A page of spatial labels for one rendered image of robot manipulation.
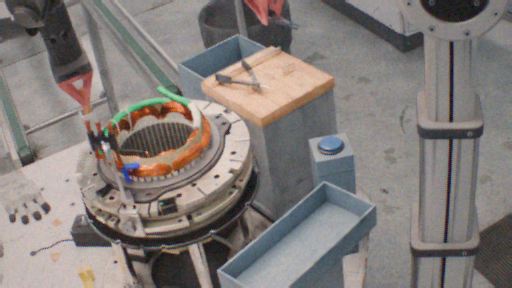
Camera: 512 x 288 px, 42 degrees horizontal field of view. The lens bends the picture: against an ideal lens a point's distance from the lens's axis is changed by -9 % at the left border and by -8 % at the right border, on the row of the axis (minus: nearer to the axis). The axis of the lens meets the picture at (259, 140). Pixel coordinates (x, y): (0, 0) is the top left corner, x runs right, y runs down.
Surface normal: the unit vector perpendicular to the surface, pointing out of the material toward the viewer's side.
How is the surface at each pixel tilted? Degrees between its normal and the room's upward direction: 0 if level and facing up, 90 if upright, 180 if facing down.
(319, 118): 90
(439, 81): 90
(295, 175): 90
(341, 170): 90
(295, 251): 0
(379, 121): 0
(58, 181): 0
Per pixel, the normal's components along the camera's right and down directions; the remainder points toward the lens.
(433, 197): -0.16, 0.60
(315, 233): -0.14, -0.80
